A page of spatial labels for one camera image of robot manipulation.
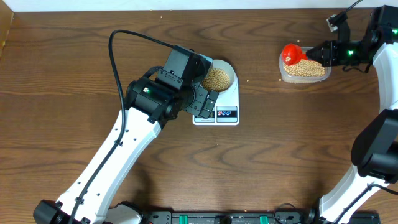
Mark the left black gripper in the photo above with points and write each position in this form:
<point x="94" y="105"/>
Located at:
<point x="200" y="96"/>

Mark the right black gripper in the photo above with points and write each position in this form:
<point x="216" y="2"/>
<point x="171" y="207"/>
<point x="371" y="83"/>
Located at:
<point x="330" y="48"/>

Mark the red plastic measuring scoop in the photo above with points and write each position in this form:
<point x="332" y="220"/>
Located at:
<point x="292" y="54"/>

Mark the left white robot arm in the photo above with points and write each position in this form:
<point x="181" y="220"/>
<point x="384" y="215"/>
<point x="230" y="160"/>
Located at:
<point x="150" y="102"/>

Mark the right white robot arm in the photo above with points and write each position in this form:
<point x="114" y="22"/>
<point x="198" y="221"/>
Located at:
<point x="374" y="152"/>

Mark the white digital kitchen scale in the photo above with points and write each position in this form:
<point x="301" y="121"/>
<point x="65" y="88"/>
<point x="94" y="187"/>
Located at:
<point x="225" y="112"/>

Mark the soybeans in bowl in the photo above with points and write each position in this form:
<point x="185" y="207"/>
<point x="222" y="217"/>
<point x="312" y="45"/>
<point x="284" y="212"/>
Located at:
<point x="217" y="80"/>

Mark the grey round bowl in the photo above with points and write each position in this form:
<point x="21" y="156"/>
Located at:
<point x="229" y="70"/>

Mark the yellow soybeans in container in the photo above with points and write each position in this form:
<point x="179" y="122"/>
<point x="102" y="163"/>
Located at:
<point x="305" y="68"/>

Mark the clear plastic container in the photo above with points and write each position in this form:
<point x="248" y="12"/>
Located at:
<point x="296" y="79"/>

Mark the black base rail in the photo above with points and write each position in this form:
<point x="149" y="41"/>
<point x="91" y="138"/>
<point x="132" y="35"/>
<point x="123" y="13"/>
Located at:
<point x="248" y="217"/>

